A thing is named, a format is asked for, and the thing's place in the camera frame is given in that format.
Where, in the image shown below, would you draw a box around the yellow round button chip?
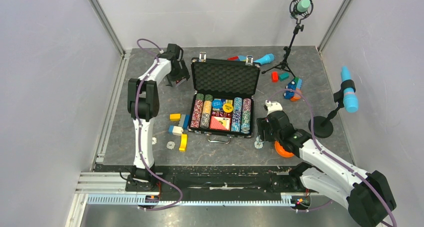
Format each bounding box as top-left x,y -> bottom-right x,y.
222,103 -> 234,113

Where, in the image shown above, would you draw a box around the blue round button chip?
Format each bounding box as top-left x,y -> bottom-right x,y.
212,98 -> 223,111

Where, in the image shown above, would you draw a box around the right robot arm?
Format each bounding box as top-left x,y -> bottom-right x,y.
257,100 -> 397,227

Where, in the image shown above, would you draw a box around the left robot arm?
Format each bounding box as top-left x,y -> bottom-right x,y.
127,43 -> 190,191

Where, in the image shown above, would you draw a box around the orange curved track piece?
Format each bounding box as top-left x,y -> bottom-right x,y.
274,141 -> 295,158

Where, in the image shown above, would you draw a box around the green purple chip row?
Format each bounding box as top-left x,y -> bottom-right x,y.
240,98 -> 252,134

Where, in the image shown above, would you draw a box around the blue chip row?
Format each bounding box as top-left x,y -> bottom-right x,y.
231,97 -> 243,132

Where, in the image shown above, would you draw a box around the blue toy car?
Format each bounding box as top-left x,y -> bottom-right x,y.
283,77 -> 303,102

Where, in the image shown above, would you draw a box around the blue microphone on stand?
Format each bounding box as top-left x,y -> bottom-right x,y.
308,66 -> 359,138

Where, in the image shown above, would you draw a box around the teal small block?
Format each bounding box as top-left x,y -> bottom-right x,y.
278,72 -> 290,82

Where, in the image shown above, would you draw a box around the red small block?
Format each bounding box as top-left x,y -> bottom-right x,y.
271,71 -> 279,83

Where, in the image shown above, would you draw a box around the black poker case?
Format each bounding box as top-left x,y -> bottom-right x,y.
188,52 -> 261,139

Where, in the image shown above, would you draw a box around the red playing card deck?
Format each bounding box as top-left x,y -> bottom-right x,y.
209,116 -> 232,131

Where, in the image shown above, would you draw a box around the red chip row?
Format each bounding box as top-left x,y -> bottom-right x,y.
190,93 -> 205,128

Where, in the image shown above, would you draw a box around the red dice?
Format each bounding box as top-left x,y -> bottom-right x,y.
211,111 -> 232,118

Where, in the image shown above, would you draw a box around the yellow small block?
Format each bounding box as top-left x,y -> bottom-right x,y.
169,113 -> 182,122

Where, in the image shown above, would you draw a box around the red blue flat blocks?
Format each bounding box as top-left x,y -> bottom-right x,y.
227,55 -> 247,62

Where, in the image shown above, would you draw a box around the blue grey block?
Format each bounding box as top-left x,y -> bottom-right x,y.
178,114 -> 190,130

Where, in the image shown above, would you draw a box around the blue toy microphone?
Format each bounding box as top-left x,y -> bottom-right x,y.
253,53 -> 275,66

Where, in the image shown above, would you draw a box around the white blue block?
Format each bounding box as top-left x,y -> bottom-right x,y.
168,125 -> 184,136

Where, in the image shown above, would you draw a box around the yellow long block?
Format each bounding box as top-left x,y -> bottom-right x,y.
178,133 -> 188,152

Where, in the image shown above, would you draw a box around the green microphone on tripod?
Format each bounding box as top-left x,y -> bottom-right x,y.
261,0 -> 314,79

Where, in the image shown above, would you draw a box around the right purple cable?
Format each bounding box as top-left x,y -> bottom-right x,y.
264,88 -> 398,227

